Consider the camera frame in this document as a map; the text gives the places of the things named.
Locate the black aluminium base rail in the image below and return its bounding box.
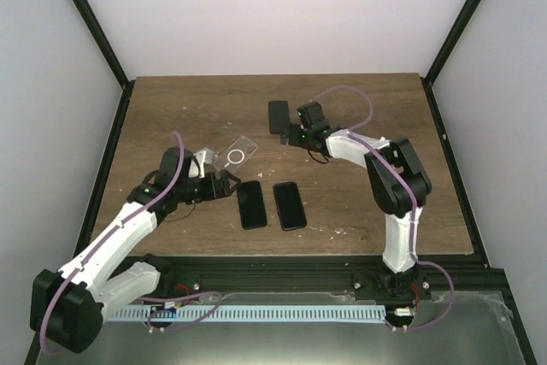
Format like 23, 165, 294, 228
141, 255, 510, 303

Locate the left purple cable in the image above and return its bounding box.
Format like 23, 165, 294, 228
38, 132, 223, 357

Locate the black frame post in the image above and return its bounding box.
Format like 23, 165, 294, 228
45, 0, 131, 89
425, 0, 512, 84

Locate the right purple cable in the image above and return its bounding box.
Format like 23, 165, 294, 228
314, 85, 456, 334

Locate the light blue slotted cable duct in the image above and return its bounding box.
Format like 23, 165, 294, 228
109, 305, 386, 324

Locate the clear magsafe phone case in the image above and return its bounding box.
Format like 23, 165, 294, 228
213, 136, 258, 174

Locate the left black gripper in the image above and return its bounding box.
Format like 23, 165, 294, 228
177, 171, 242, 204

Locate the black phone case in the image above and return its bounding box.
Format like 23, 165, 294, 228
272, 181, 308, 232
237, 180, 268, 230

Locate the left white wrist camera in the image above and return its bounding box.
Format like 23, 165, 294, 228
189, 148, 215, 178

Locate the left black frame post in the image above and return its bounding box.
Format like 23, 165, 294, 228
45, 0, 131, 89

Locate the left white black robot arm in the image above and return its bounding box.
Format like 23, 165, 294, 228
30, 147, 241, 353

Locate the right black frame post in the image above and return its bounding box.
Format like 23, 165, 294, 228
425, 0, 512, 84

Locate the pink phone black screen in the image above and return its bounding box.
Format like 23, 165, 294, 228
274, 184, 306, 230

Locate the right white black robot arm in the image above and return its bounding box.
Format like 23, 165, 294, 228
279, 101, 432, 299

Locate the purple cable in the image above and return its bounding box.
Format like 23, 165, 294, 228
314, 85, 456, 334
38, 132, 223, 357

